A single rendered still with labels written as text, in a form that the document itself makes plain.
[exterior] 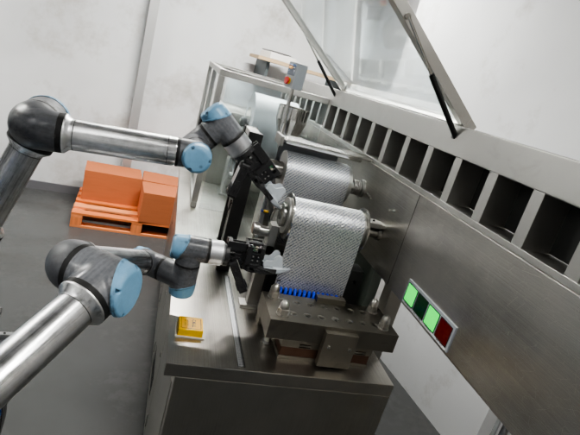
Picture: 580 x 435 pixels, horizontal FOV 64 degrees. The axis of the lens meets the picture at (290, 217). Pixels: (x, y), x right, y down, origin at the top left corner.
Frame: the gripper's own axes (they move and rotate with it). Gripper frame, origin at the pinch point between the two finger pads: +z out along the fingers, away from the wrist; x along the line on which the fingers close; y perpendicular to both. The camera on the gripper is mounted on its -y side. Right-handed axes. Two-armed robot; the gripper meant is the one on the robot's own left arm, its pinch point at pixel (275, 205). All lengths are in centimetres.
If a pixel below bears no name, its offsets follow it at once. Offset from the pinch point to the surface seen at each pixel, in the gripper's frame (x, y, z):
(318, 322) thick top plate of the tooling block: -24.2, -9.4, 27.0
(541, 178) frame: -56, 49, 8
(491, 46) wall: 125, 149, 47
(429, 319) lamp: -41, 16, 34
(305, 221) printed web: -6.1, 4.5, 7.3
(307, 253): -6.2, -0.8, 16.6
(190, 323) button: -16.1, -39.3, 7.3
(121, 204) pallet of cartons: 299, -130, 20
